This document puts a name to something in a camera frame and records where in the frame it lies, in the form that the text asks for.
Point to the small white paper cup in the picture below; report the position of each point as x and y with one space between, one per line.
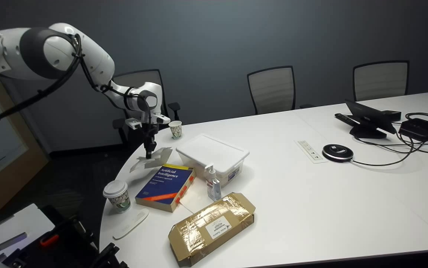
175 130

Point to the white paper box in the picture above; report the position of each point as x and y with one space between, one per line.
22 224

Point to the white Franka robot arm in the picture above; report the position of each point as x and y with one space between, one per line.
89 54

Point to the white paper sheet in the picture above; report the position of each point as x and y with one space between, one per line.
129 224

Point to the black framed mesh office chair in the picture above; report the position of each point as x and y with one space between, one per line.
129 79
379 81
272 90

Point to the blue and yellow book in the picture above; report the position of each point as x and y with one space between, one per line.
166 184

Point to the black power adapter box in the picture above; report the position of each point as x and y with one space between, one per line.
418 129

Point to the white remote control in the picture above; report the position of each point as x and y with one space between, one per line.
309 151

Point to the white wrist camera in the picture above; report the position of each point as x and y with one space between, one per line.
160 120

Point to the small clear spray bottle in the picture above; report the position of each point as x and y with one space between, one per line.
214 187

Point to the black conference phone stand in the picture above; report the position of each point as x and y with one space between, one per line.
367 120

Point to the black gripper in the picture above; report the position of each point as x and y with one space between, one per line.
150 135

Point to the round black speaker puck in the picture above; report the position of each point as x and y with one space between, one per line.
336 152

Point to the white plastic lidded container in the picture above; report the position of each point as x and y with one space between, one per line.
212 154

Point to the taped brown cardboard box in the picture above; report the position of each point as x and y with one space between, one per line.
208 231

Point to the paper coffee cup with lid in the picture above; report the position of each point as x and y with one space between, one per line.
116 194

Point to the clear plastic sheet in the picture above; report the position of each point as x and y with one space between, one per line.
196 196

